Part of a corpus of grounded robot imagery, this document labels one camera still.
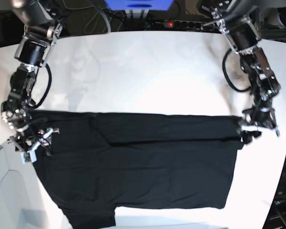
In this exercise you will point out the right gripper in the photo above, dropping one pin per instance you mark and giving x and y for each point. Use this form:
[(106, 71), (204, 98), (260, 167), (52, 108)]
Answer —
[(29, 140)]

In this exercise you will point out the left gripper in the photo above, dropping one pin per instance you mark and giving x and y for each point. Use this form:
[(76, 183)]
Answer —
[(256, 121)]

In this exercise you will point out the black T-shirt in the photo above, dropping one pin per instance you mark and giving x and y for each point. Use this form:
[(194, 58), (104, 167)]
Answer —
[(101, 161)]

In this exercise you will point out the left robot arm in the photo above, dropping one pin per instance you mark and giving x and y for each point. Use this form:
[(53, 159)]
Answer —
[(231, 18)]

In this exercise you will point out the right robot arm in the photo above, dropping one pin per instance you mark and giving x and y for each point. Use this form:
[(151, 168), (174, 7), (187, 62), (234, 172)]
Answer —
[(42, 28)]

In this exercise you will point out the black power strip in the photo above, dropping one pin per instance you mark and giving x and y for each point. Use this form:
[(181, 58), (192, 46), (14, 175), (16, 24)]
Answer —
[(183, 26)]

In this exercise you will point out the blue box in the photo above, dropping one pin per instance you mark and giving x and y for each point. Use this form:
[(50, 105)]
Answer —
[(163, 5)]

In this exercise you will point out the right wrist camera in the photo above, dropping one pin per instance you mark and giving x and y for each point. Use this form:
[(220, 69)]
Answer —
[(28, 156)]

